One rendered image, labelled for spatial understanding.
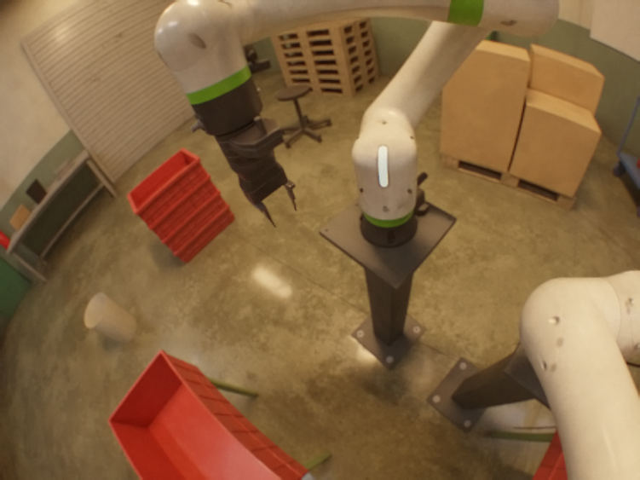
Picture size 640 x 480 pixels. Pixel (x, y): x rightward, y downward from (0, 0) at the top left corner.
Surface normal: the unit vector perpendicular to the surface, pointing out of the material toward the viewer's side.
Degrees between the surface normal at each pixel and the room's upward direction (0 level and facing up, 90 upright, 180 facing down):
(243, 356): 0
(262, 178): 87
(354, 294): 0
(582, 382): 54
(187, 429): 0
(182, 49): 98
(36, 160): 90
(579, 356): 45
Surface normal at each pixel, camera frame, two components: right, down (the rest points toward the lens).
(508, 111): -0.54, 0.73
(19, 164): 0.78, 0.37
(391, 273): -0.22, -0.60
